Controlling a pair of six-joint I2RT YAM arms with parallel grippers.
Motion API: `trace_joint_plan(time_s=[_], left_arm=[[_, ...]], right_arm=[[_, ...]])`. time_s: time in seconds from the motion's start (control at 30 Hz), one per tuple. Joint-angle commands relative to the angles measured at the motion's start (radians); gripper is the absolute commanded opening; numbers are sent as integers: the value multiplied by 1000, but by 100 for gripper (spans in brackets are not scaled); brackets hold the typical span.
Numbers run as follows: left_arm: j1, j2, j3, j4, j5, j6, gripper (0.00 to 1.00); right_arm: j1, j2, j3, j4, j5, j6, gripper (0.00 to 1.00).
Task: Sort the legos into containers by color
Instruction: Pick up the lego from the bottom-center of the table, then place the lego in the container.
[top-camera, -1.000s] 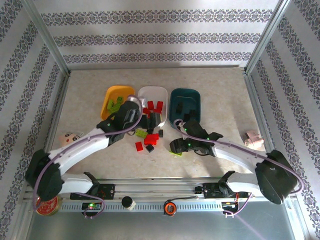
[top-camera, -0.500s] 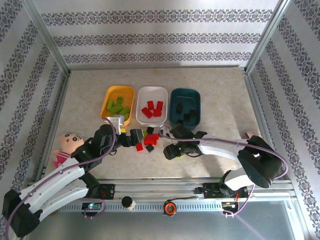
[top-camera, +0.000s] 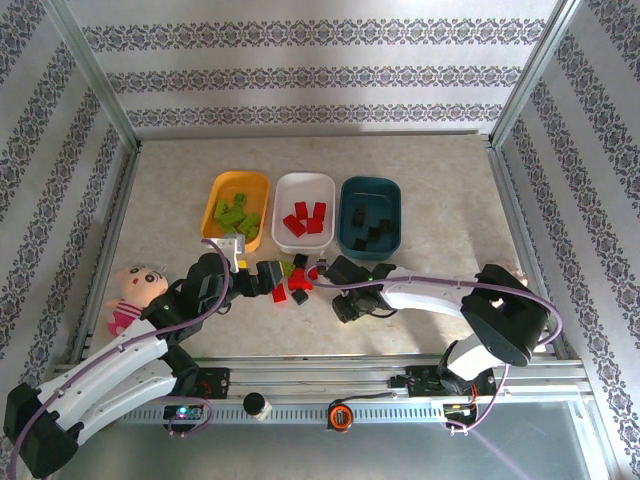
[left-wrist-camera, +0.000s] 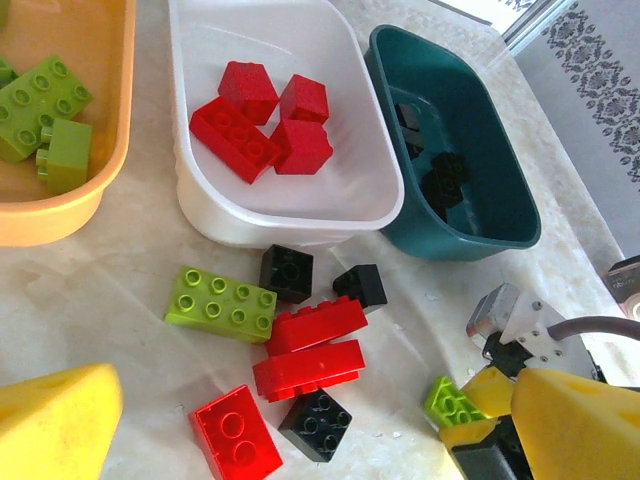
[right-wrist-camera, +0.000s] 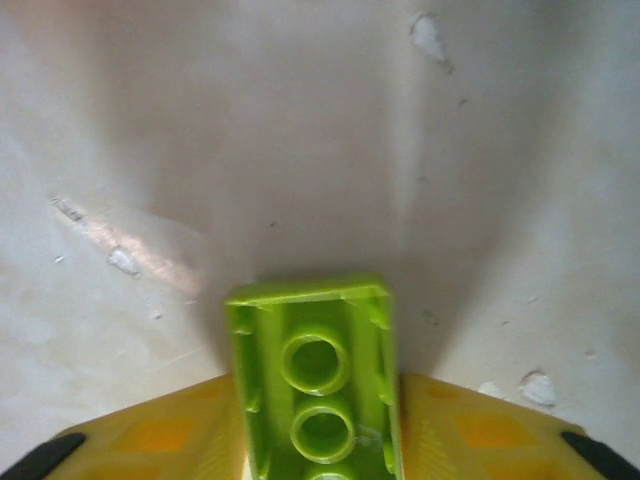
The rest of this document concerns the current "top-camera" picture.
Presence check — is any white plastic tray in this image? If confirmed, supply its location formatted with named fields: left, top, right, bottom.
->
left=271, top=172, right=337, bottom=255

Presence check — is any pink plush doll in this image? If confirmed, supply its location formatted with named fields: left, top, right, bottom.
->
left=104, top=264, right=170, bottom=337

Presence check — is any teal plastic tray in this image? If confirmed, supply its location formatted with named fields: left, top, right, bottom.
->
left=336, top=175, right=403, bottom=261

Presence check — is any orange plastic tray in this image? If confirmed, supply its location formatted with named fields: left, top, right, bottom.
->
left=199, top=170, right=271, bottom=255

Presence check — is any orange black round button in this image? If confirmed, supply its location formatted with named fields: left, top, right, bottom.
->
left=327, top=402, right=351, bottom=431

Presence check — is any circuit board with lights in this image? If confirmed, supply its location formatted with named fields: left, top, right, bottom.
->
left=163, top=404, right=204, bottom=421

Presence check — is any white jar black cap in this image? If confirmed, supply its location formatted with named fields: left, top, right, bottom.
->
left=242, top=392, right=274, bottom=424

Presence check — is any pale pink toy figure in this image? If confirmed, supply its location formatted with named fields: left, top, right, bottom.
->
left=502, top=262, right=529, bottom=287

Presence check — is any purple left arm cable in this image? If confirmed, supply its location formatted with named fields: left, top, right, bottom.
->
left=7, top=238, right=232, bottom=476

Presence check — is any aluminium front frame rail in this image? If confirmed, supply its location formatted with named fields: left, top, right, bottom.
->
left=47, top=357, right=589, bottom=426

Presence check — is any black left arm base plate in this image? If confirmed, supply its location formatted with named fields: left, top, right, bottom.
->
left=174, top=367, right=231, bottom=401

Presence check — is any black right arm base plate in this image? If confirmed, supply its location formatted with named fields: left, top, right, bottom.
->
left=405, top=364, right=451, bottom=401

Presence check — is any aluminium side frame rail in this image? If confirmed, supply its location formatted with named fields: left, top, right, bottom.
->
left=487, top=139, right=576, bottom=359
left=67, top=142, right=146, bottom=364

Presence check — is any grey slotted cable duct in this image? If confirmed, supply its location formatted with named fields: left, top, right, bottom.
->
left=129, top=402, right=451, bottom=426

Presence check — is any aluminium back frame rail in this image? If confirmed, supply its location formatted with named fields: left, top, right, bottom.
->
left=137, top=129, right=494, bottom=146

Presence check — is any aluminium frame post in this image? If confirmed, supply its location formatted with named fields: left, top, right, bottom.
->
left=487, top=0, right=584, bottom=146
left=42, top=0, right=144, bottom=151

